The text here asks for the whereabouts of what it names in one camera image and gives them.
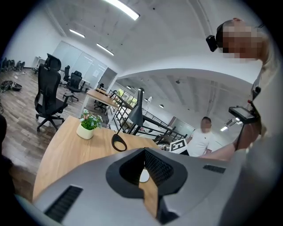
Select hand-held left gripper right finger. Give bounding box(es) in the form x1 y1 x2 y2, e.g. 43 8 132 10
143 147 235 226

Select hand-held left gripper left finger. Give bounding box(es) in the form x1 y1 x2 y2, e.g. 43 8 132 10
32 147 160 226

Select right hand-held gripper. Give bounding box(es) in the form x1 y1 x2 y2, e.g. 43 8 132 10
163 139 190 156

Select white round plate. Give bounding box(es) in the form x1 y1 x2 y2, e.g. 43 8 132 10
138 168 150 183

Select person's right forearm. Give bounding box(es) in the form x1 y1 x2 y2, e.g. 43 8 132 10
198 122 261 161

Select black metal railing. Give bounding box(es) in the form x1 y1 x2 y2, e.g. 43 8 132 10
112 94 189 144

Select flowering plant in white pot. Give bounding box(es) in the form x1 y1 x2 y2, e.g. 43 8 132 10
76 109 103 140

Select black cone desk lamp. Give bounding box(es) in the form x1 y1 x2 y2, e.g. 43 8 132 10
111 87 145 152

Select person's beige shirt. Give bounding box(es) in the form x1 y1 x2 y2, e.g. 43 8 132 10
221 33 283 226

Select wrist-mounted screen device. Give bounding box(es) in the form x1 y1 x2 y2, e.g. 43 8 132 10
228 105 259 124

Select wooden desk with white legs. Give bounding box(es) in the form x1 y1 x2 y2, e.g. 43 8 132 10
81 88 120 120

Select black office chair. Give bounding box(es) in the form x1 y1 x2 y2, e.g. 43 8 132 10
66 70 84 102
34 53 69 132
63 65 71 83

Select person's head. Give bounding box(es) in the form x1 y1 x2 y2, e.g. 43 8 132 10
221 17 270 65

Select grey-topped white desk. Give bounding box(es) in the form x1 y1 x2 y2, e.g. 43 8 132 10
33 56 48 72

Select row of black floor devices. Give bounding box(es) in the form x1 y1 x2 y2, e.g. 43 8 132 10
0 57 26 72

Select ceiling strip lights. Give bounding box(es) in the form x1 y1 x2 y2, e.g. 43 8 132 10
69 0 140 57

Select black head-worn camera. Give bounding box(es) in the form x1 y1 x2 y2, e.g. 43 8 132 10
205 22 224 53

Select pile of black cabled devices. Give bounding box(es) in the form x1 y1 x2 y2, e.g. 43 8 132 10
0 80 23 92

